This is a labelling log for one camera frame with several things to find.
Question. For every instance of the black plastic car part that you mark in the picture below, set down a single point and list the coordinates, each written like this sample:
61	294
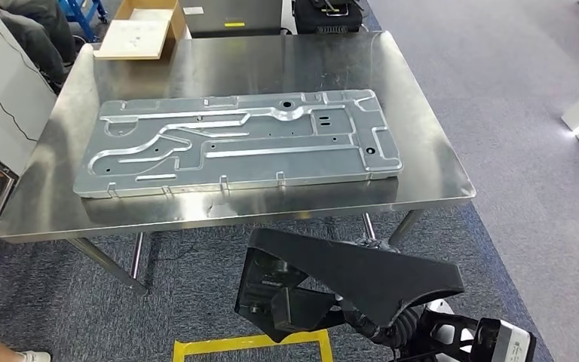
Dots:
369	280

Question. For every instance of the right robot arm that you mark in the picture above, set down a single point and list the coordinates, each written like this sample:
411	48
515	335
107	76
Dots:
399	325

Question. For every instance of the stainless steel workbench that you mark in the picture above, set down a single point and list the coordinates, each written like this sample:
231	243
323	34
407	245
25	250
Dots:
249	65

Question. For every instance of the stamped sheet metal panel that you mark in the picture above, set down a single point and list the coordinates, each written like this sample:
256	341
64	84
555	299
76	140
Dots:
249	150

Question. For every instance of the black bag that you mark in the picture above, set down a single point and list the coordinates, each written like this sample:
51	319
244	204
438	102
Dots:
327	20

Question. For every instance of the grey equipment case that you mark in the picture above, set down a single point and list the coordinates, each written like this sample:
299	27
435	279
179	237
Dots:
229	12

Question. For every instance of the brown cardboard box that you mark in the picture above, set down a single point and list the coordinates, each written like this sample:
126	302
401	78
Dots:
174	20

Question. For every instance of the white foam sheet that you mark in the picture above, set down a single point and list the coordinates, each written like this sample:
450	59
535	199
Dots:
129	37

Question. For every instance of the blue wheeled cart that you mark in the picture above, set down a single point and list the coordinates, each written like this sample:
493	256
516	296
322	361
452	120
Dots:
82	12

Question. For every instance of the white partition panel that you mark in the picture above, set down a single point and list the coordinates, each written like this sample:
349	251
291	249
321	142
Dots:
5	100

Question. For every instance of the black camera bracket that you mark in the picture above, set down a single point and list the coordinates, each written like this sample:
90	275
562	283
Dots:
449	319

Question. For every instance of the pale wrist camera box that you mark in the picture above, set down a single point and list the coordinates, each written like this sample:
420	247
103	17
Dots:
511	342

